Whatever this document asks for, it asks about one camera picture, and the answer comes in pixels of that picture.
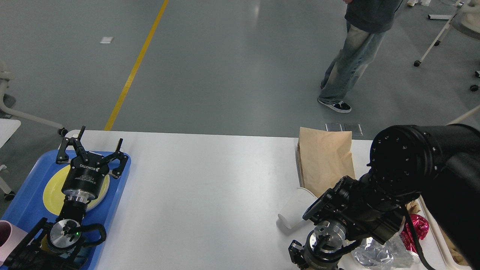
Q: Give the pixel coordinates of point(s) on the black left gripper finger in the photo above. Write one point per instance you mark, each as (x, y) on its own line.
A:
(117, 155)
(75, 142)

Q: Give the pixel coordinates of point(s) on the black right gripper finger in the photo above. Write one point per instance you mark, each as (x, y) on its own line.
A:
(295, 250)

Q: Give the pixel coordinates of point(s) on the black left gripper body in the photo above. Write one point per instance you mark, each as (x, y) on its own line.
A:
(87, 179)

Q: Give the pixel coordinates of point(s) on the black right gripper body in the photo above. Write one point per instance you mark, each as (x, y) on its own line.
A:
(322, 255)

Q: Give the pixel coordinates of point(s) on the yellow plastic plate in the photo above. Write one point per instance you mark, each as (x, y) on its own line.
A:
(53, 198)

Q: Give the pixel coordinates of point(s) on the white paper cup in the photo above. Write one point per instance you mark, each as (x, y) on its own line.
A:
(292, 212)

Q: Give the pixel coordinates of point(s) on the large brown paper bag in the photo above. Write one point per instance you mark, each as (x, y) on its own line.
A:
(324, 158)

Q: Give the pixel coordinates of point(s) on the teal mug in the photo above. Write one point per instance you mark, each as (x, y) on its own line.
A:
(81, 257)

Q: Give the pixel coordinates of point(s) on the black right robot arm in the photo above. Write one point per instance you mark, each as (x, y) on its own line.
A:
(438, 163)

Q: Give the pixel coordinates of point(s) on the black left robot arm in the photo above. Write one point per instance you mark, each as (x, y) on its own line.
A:
(60, 217)

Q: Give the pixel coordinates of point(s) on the blue plastic tray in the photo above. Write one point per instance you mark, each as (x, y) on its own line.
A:
(27, 208)

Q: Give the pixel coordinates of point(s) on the clear plastic wrap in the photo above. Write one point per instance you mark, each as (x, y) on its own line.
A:
(389, 256)

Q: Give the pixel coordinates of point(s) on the pink ribbed cup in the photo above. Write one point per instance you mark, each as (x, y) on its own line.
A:
(10, 237)

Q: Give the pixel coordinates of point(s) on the crumpled brown paper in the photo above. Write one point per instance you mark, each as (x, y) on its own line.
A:
(413, 207)

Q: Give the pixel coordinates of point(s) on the red foil wrapper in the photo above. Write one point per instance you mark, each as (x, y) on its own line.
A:
(421, 227)

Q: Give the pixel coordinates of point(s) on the beige plastic bin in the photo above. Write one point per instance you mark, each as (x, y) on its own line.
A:
(441, 243)

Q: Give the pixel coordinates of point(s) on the floor outlet plate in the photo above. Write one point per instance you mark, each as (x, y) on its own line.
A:
(354, 128)

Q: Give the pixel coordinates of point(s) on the cardboard piece in bin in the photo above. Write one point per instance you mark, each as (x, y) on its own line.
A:
(455, 254)

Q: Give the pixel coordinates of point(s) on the white rolling stand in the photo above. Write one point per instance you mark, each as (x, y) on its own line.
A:
(448, 18)

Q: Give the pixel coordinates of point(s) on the person in jeans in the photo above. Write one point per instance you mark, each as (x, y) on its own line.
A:
(367, 22)

